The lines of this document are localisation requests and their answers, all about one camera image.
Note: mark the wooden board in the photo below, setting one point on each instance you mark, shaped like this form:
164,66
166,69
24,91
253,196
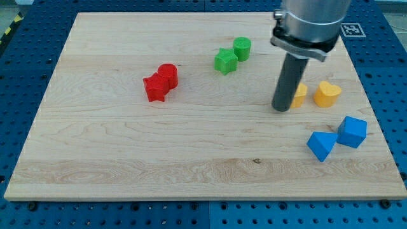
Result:
96,137

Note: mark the blue cube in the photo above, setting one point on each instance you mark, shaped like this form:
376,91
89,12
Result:
352,132

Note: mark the yellow block behind rod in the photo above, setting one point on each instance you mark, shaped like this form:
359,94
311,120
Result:
299,96

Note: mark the red cylinder block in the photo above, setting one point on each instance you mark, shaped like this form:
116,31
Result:
169,72

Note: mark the green cylinder block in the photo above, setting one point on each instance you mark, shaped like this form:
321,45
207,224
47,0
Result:
242,48

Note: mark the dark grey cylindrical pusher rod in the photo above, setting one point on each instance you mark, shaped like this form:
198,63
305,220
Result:
289,79

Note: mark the yellow heart block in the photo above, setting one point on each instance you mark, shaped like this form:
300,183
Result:
326,94

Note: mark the blue triangle block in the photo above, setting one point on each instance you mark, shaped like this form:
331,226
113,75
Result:
321,144

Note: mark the green star block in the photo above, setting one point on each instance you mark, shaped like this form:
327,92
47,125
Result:
225,61

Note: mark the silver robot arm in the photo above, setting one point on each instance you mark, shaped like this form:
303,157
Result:
305,29

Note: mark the red star block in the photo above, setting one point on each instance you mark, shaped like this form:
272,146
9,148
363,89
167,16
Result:
156,87

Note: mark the fiducial marker tag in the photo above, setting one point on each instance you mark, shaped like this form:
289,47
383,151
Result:
352,30

